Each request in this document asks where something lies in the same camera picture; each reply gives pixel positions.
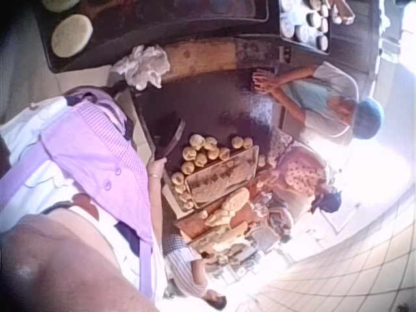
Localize person's right hand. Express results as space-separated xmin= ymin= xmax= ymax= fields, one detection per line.
xmin=146 ymin=157 xmax=169 ymax=178

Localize group of dough balls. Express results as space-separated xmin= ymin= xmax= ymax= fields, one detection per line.
xmin=170 ymin=132 xmax=255 ymax=212

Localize metal tray with dough pieces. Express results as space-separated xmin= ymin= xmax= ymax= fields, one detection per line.
xmin=184 ymin=144 xmax=261 ymax=205

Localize scored oval bread loaf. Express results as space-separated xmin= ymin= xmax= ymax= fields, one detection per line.
xmin=220 ymin=187 xmax=251 ymax=213

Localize white crumpled cloth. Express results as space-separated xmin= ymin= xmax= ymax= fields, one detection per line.
xmin=109 ymin=44 xmax=172 ymax=91

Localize table with heap of breads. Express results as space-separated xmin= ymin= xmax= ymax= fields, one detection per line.
xmin=177 ymin=194 xmax=295 ymax=283

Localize wooden board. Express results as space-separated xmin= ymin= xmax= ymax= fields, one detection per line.
xmin=161 ymin=37 xmax=281 ymax=83

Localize large dark baking tray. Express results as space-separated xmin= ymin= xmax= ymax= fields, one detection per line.
xmin=34 ymin=0 xmax=281 ymax=74

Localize flat round dough disc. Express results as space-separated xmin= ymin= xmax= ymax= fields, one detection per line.
xmin=41 ymin=0 xmax=81 ymax=13
xmin=51 ymin=14 xmax=94 ymax=58

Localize tray of white round tins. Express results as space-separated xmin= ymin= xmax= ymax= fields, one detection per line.
xmin=278 ymin=0 xmax=333 ymax=55

